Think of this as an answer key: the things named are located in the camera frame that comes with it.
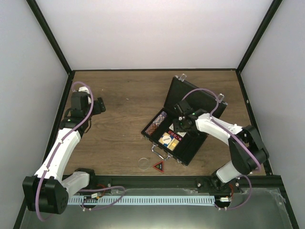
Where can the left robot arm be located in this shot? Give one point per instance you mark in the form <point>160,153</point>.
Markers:
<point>47,191</point>

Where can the black poker case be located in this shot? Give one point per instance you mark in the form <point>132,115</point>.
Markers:
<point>189,144</point>

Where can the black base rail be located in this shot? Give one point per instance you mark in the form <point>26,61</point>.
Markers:
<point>203,183</point>

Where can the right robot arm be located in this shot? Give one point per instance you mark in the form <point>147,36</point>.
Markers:
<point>246,147</point>

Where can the white dealer button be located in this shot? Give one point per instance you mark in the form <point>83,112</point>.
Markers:
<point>166,139</point>

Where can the clear acrylic dealer puck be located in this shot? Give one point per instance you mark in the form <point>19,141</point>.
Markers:
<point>143,164</point>

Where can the red die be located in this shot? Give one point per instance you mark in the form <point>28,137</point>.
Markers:
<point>176,136</point>

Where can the blue yellow card deck box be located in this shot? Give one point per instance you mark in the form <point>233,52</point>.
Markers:
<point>174,143</point>

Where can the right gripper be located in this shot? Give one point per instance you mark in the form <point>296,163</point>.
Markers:
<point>177,129</point>

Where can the triangular all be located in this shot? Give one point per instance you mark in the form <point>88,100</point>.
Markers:
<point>159,166</point>

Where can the light blue slotted cable duct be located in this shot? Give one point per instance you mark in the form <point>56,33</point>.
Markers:
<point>146,200</point>

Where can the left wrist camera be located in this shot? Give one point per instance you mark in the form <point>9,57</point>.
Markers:
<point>86,90</point>

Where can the red black chip stack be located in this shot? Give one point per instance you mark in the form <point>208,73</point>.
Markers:
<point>151,129</point>

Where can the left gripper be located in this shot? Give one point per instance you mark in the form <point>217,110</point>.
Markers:
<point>100,107</point>

